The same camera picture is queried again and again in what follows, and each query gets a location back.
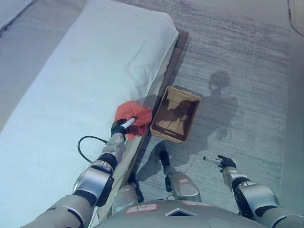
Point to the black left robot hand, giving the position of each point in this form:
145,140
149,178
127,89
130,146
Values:
118,128

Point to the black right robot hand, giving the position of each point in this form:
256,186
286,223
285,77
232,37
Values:
226,162

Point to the red cloth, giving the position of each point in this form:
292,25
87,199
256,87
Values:
140,114

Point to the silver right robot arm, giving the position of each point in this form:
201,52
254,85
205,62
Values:
254,194

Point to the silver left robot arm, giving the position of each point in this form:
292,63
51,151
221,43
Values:
95,175

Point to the brown wicker basket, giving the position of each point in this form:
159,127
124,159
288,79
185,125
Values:
175,114

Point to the white mattress bed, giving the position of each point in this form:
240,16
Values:
83,71

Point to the grey bed sheet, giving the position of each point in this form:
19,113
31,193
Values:
26,59

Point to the silver right robot leg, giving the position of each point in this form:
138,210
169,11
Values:
183,185

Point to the silver robot leg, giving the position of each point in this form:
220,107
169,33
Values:
124,197
183,185

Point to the silver left robot leg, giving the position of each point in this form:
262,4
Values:
124,197

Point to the silver robot torso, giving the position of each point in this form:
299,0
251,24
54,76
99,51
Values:
175,216

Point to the grey striped rug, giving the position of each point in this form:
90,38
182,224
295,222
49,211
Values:
237,59

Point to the brown bed frame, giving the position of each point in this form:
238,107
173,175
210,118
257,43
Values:
177,54

